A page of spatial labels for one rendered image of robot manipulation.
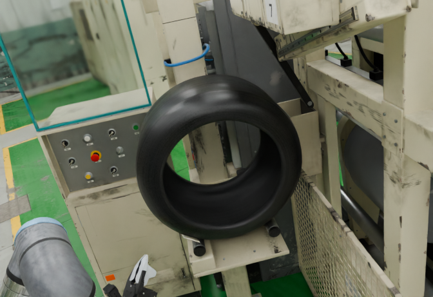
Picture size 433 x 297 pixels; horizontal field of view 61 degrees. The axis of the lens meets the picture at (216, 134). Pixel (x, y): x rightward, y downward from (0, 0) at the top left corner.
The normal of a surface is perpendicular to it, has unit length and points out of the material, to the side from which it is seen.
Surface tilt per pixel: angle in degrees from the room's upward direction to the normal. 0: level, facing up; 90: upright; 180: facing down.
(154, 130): 57
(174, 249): 90
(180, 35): 90
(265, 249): 0
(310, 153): 90
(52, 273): 46
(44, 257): 27
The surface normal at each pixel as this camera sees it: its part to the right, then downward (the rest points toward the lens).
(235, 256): -0.18, -0.90
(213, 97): 0.03, -0.42
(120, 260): 0.15, 0.37
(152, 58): 0.51, 0.26
